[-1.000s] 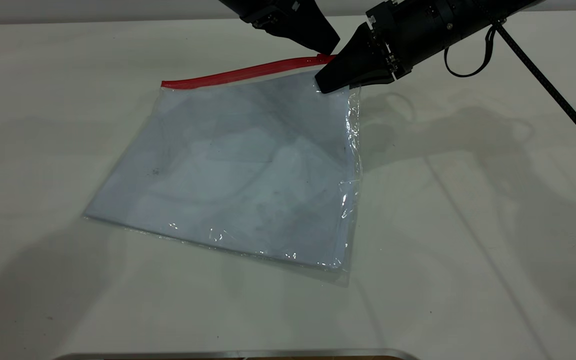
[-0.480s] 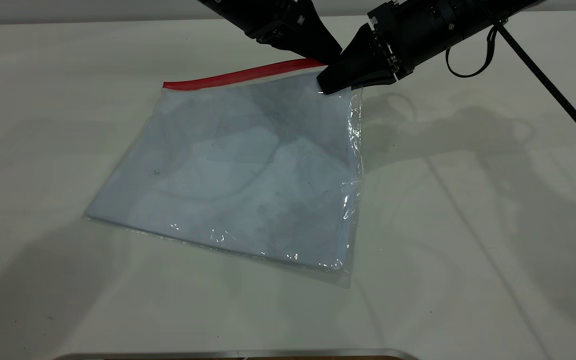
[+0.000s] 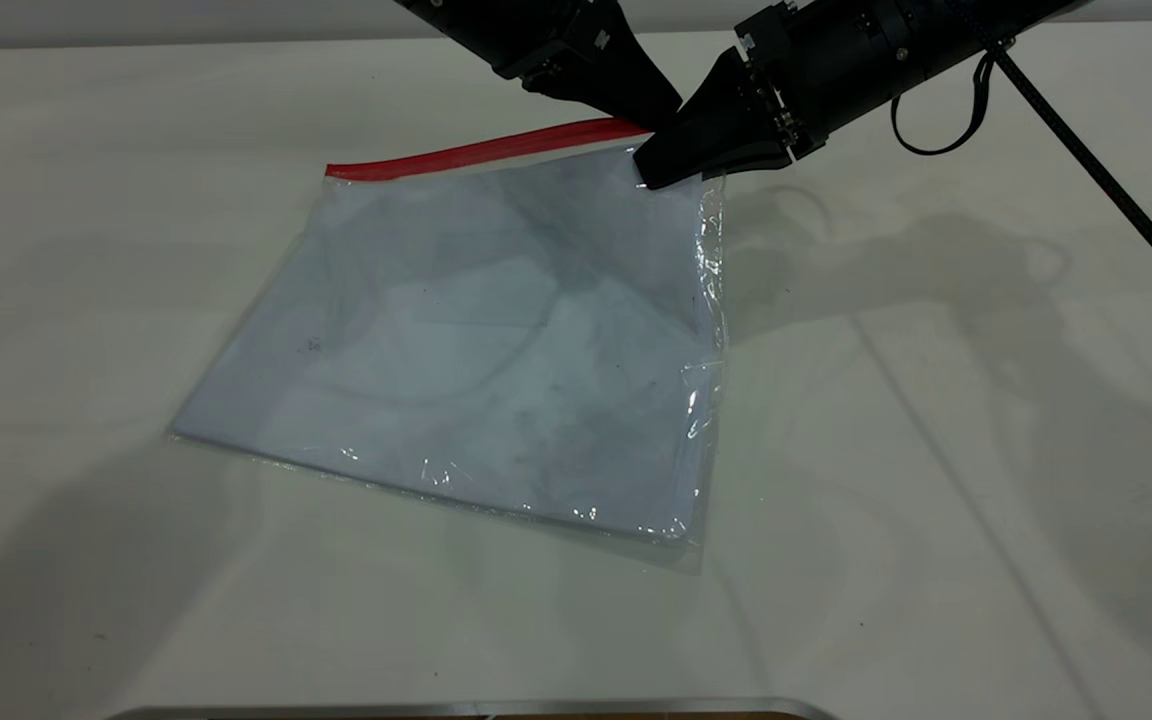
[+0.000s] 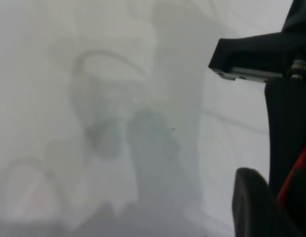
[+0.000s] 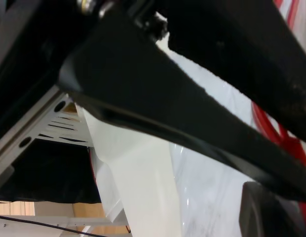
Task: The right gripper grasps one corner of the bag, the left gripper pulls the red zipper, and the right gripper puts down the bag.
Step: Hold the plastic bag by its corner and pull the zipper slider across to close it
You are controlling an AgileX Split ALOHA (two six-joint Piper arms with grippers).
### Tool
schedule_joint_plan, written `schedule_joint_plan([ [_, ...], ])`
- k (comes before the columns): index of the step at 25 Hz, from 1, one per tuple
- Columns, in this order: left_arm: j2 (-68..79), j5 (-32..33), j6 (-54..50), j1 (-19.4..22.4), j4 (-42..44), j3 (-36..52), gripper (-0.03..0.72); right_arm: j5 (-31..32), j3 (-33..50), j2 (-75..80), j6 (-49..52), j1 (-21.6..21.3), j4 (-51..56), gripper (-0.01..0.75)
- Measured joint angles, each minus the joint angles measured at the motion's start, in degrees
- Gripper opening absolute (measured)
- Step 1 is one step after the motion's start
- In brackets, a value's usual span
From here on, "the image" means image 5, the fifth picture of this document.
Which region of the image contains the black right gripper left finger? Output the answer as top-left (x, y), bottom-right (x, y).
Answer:
top-left (238, 181), bottom-right (279, 237)

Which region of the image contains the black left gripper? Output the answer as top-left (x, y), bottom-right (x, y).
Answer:
top-left (0, 0), bottom-right (168, 155)

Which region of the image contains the thin black floor cable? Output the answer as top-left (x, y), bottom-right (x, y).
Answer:
top-left (0, 214), bottom-right (95, 237)

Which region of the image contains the white slotted metal plate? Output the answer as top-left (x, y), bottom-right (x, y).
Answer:
top-left (0, 85), bottom-right (96, 178)

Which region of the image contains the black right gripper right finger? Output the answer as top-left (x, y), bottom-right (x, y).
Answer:
top-left (278, 191), bottom-right (303, 237)

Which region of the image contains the black fabric sheet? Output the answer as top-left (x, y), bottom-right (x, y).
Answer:
top-left (0, 138), bottom-right (102, 204)

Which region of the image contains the white metal frame bar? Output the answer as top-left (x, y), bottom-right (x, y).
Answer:
top-left (0, 213), bottom-right (129, 229)

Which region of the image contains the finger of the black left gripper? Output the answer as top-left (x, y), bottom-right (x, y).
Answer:
top-left (165, 0), bottom-right (306, 130)
top-left (58, 19), bottom-right (306, 202)

